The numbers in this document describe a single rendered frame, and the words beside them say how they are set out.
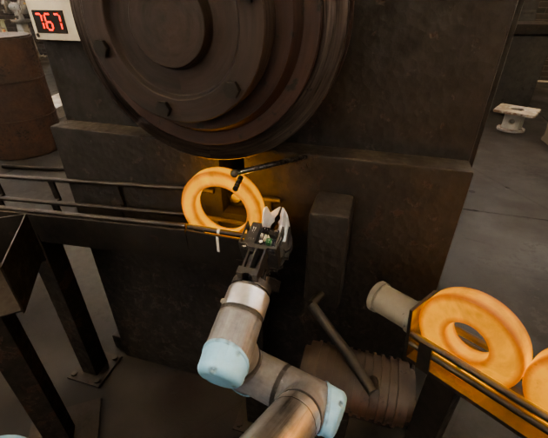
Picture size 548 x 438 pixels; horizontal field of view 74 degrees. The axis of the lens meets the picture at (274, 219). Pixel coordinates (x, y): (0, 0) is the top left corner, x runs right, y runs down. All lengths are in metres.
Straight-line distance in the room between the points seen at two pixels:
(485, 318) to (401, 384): 0.25
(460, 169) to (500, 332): 0.31
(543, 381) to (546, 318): 1.32
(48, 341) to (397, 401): 1.33
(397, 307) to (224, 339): 0.30
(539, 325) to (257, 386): 1.43
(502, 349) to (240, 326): 0.37
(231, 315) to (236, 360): 0.07
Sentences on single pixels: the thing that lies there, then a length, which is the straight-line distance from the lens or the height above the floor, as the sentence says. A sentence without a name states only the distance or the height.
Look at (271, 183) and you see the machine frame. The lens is 0.80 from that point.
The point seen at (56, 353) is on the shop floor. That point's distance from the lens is 1.67.
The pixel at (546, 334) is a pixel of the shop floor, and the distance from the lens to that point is 1.86.
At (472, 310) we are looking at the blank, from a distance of 0.60.
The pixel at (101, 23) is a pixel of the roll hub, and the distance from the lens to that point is 0.65.
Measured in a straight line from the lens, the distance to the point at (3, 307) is 0.94.
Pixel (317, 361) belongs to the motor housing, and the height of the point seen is 0.53.
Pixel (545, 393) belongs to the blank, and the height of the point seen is 0.71.
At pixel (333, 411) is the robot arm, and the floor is 0.62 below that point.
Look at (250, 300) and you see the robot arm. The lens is 0.60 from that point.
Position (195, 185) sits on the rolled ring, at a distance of 0.78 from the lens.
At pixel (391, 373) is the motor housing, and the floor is 0.53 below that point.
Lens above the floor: 1.15
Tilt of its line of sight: 32 degrees down
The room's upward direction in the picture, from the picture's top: straight up
